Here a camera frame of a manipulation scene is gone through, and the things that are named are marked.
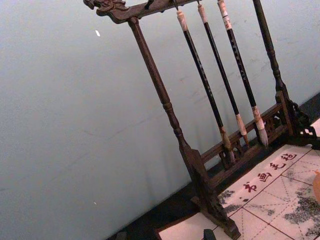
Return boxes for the black calligraphy brush, labelled handle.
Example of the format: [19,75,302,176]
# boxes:
[216,0,270,149]

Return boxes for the black calligraphy brush, dark tip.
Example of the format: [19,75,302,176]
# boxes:
[175,9,236,166]

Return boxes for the dark carved wooden brush rack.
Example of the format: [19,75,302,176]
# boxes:
[83,0,320,240]

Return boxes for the black calligraphy brush, brown tip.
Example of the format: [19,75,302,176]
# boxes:
[196,3,251,146]

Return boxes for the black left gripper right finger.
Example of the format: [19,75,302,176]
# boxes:
[203,227,219,240]

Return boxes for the white calligraphy mat, red grid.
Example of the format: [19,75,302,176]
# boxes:
[154,143,320,240]

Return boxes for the pale orange dish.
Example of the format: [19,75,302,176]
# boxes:
[309,169,320,204]

